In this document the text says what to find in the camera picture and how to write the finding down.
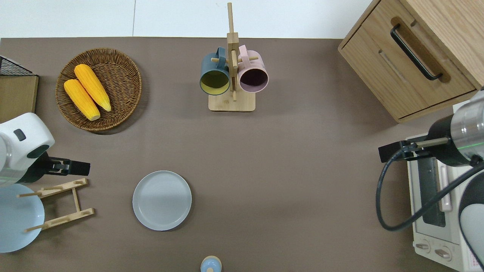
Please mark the brown table mat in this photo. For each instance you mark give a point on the brown table mat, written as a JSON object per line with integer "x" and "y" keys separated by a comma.
{"x": 264, "y": 170}

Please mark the white oven knob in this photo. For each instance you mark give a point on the white oven knob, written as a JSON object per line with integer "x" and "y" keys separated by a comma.
{"x": 443, "y": 252}
{"x": 422, "y": 246}

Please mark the pink mug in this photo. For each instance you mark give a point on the pink mug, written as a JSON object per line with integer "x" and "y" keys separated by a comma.
{"x": 253, "y": 68}

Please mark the bamboo plate rack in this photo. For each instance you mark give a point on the bamboo plate rack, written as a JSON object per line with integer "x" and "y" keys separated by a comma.
{"x": 68, "y": 218}

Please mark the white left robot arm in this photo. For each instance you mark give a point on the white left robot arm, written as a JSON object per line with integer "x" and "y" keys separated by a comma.
{"x": 34, "y": 130}

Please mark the light blue round plate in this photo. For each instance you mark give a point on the light blue round plate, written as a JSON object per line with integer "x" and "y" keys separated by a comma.
{"x": 15, "y": 223}

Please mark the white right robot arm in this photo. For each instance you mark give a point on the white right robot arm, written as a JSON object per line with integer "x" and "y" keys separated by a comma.
{"x": 469, "y": 124}

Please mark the small wooden block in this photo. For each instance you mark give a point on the small wooden block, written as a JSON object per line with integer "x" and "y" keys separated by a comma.
{"x": 231, "y": 104}

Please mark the white toaster oven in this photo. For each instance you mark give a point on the white toaster oven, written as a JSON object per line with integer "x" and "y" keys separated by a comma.
{"x": 433, "y": 238}

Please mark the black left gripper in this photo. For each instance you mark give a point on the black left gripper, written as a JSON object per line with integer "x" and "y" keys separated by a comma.
{"x": 39, "y": 172}

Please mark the brown wicker basket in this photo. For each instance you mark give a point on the brown wicker basket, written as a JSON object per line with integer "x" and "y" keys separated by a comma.
{"x": 121, "y": 87}

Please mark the gray round plate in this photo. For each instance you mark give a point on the gray round plate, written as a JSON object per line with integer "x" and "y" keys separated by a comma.
{"x": 162, "y": 200}

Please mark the light wooden drawer cabinet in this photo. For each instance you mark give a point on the light wooden drawer cabinet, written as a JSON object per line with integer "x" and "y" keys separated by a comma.
{"x": 370, "y": 56}

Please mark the yellow corn cob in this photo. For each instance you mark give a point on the yellow corn cob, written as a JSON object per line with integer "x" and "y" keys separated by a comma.
{"x": 92, "y": 87}
{"x": 81, "y": 100}

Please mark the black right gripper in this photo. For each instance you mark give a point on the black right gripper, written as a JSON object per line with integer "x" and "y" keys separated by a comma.
{"x": 446, "y": 151}

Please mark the light blue round container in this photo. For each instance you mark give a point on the light blue round container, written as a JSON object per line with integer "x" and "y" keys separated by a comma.
{"x": 210, "y": 266}

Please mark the dark teal mug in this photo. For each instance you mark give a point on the dark teal mug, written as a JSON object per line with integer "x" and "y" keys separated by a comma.
{"x": 213, "y": 68}

